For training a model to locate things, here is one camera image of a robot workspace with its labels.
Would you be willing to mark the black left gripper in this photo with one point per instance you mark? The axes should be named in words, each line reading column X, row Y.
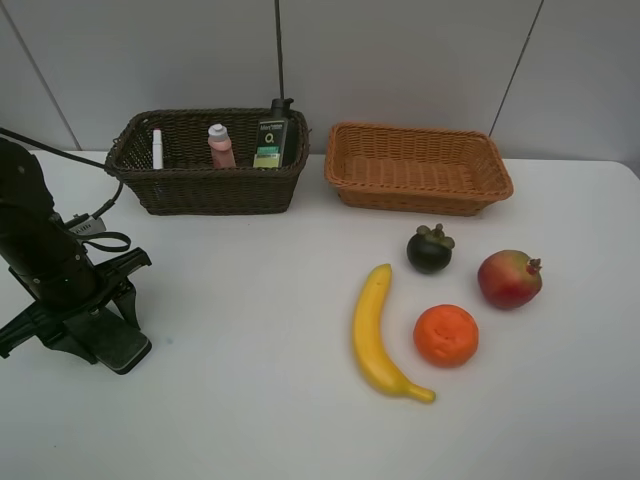
column 52, row 264

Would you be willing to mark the green whiteboard eraser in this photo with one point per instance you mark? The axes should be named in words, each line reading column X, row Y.
column 110, row 340

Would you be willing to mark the white marker pink cap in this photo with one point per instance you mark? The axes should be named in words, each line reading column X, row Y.
column 157, row 150

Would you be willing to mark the pink bottle white cap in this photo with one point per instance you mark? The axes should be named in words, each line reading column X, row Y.
column 221, row 147

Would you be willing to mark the dark green pump bottle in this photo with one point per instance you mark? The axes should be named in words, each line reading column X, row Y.
column 276, row 137

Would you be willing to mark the yellow banana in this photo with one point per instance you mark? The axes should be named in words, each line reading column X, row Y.
column 372, row 358

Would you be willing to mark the dark mangosteen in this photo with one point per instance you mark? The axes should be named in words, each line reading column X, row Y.
column 429, row 250

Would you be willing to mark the orange tangerine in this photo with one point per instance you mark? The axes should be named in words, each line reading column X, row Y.
column 446, row 336

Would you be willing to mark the red pomegranate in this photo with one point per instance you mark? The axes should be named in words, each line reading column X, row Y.
column 509, row 279

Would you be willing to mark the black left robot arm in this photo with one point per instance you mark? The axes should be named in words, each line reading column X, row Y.
column 24, row 191

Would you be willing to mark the dark brown wicker basket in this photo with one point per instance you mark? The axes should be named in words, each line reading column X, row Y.
column 189, row 184

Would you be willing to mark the light orange wicker basket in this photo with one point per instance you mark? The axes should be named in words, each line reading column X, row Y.
column 422, row 170

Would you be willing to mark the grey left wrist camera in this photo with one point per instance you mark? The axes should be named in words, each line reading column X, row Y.
column 85, row 225

